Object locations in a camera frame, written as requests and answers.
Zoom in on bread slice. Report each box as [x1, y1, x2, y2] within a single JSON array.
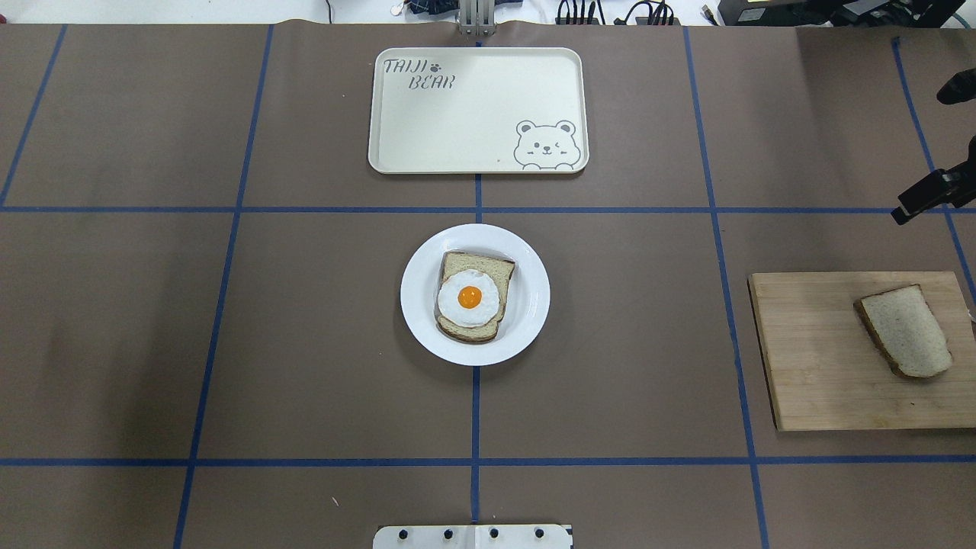
[[853, 284, 954, 380], [435, 251, 515, 344]]

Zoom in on bread slice under egg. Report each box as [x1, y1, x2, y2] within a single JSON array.
[[435, 251, 515, 344]]

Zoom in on wooden cutting board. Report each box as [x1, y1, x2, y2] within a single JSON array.
[[747, 271, 975, 432]]

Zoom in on white round plate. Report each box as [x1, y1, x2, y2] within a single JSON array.
[[400, 223, 551, 366]]

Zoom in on aluminium frame post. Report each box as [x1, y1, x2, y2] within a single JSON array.
[[457, 0, 497, 38]]

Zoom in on fried egg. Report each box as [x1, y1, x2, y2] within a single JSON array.
[[436, 270, 501, 328]]

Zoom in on white camera pedestal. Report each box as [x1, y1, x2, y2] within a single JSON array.
[[372, 524, 574, 548]]

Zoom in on cream bear tray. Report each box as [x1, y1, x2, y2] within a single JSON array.
[[368, 47, 589, 175]]

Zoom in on black laptop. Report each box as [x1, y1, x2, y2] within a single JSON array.
[[717, 1, 974, 29]]

